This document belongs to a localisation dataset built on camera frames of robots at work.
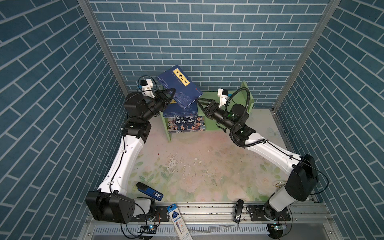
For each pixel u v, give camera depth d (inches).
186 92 26.7
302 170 17.1
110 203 14.7
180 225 27.3
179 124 36.1
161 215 28.5
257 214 29.0
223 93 25.3
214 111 23.6
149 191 30.6
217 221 28.7
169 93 25.1
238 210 28.5
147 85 23.5
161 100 22.4
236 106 22.1
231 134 22.7
